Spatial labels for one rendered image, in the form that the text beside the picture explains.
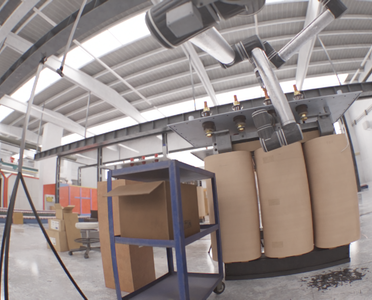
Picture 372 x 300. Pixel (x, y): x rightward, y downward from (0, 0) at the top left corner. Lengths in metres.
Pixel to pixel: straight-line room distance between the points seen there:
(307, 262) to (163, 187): 1.36
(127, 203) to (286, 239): 1.15
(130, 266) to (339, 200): 1.66
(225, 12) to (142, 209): 0.93
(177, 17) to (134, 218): 0.90
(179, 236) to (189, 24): 0.79
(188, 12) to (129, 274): 1.63
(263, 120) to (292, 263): 1.17
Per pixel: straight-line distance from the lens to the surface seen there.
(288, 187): 1.61
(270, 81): 1.42
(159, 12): 0.81
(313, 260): 1.88
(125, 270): 1.70
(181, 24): 0.55
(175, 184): 0.91
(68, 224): 3.51
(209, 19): 0.78
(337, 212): 1.72
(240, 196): 1.59
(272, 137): 1.31
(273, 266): 1.83
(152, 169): 0.99
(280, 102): 1.36
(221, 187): 1.61
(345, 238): 1.78
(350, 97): 1.94
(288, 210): 1.61
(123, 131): 12.59
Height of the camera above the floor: 0.70
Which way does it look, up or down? 15 degrees up
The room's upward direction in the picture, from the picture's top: 5 degrees counter-clockwise
